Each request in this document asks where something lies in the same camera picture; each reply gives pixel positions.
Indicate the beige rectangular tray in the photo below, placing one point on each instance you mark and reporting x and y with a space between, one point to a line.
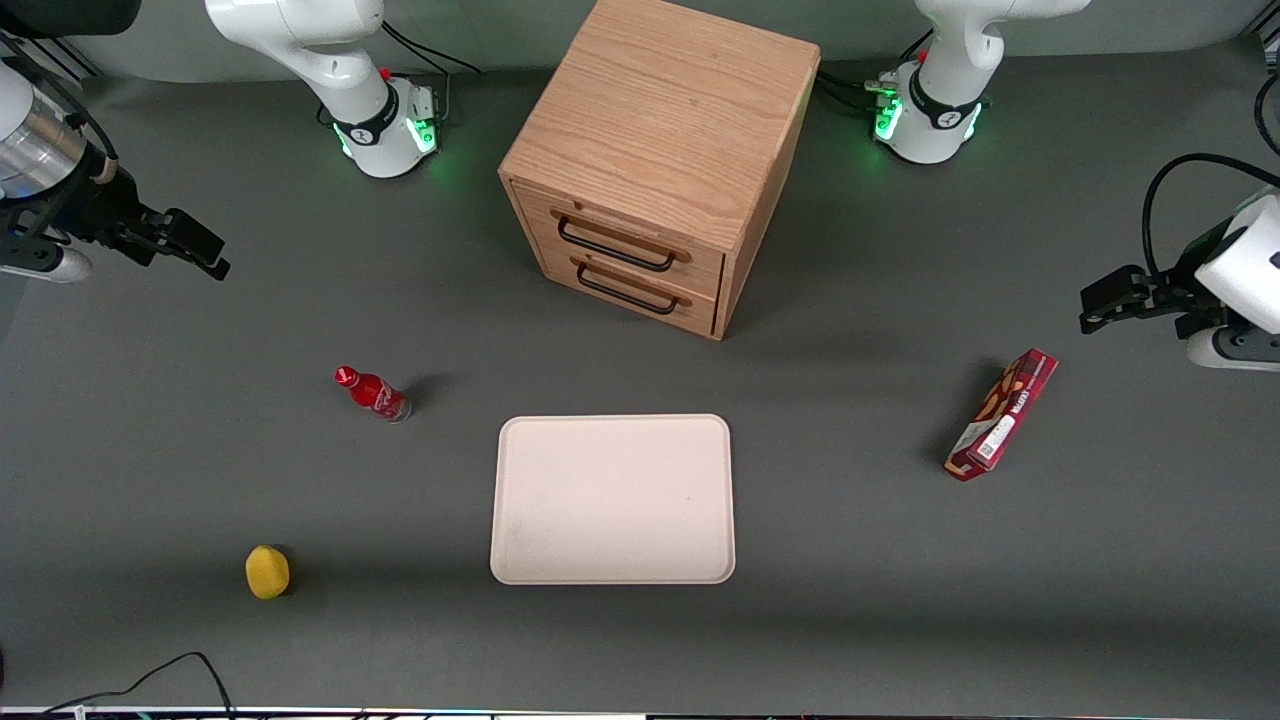
612 500

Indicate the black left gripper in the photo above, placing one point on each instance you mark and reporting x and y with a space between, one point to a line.
1176 291

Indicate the yellow lemon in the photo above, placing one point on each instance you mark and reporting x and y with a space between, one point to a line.
267 572

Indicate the red soda bottle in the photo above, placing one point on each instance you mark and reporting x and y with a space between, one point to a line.
375 394

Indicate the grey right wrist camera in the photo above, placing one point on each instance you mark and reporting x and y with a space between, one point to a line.
55 265

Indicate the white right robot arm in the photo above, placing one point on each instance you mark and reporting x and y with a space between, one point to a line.
375 120

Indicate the aluminium frame rail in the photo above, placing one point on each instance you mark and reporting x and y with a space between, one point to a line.
50 60

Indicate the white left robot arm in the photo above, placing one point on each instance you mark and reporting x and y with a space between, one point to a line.
940 110

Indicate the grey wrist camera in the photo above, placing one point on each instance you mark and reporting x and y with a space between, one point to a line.
1235 348
55 265

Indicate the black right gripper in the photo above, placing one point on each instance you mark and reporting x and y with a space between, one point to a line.
100 212

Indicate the wooden two-drawer cabinet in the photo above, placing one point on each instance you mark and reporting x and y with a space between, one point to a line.
665 110

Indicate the red snack box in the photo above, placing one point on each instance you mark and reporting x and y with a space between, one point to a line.
1000 425

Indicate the wooden drawer with worn edge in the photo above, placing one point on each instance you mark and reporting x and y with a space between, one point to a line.
700 270

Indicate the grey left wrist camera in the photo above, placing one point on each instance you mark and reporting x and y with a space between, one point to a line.
1235 348

